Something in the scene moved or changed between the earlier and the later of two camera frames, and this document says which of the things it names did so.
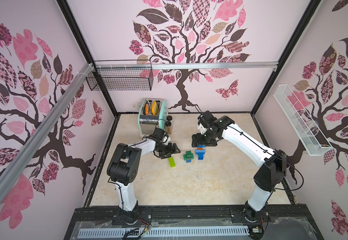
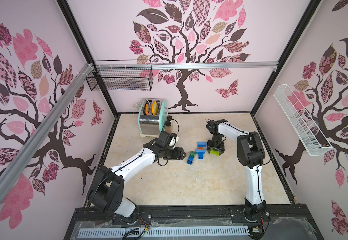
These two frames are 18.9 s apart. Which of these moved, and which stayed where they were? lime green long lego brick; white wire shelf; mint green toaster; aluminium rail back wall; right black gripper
Moved: right black gripper; lime green long lego brick
Stayed: mint green toaster; aluminium rail back wall; white wire shelf
